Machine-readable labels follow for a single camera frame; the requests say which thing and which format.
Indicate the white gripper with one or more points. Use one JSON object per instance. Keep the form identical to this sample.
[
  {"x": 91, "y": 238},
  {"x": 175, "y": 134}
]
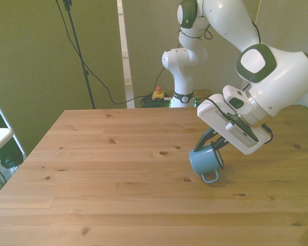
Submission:
[{"x": 215, "y": 115}]

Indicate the blue enamel mug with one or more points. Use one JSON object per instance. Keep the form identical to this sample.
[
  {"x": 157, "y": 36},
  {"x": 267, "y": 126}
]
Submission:
[{"x": 204, "y": 162}]

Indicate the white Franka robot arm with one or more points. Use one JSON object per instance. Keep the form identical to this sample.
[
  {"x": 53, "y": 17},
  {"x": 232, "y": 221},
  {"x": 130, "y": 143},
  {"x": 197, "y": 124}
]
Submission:
[{"x": 279, "y": 74}]

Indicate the yellow emergency stop button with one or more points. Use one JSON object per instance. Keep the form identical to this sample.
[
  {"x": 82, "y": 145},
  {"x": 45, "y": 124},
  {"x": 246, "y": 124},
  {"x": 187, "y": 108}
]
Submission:
[{"x": 158, "y": 94}]

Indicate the black tripod stand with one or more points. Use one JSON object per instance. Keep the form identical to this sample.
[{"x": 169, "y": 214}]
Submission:
[{"x": 78, "y": 51}]

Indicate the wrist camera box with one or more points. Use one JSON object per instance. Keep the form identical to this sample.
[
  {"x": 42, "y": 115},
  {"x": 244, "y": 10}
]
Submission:
[{"x": 242, "y": 134}]

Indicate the white door frame strip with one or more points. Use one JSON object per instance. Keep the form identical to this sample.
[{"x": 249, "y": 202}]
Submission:
[{"x": 125, "y": 51}]

